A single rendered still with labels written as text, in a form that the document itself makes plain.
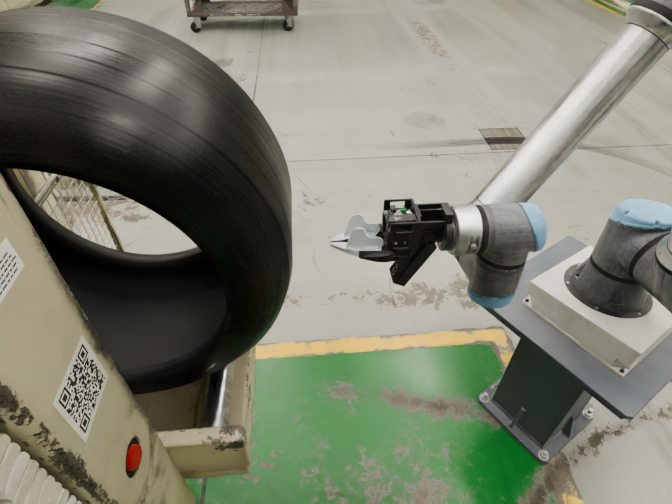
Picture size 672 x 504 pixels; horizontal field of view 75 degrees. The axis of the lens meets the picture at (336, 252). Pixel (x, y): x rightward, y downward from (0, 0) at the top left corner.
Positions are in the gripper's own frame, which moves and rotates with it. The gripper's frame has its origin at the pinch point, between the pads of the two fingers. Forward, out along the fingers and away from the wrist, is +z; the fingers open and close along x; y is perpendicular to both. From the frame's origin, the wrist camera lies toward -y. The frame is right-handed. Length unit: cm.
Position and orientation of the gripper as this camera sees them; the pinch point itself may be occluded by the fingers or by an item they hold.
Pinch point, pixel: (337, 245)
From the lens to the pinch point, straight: 79.0
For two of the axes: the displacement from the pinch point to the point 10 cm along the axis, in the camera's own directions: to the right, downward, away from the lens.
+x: 0.8, 6.7, -7.4
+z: -10.0, 0.5, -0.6
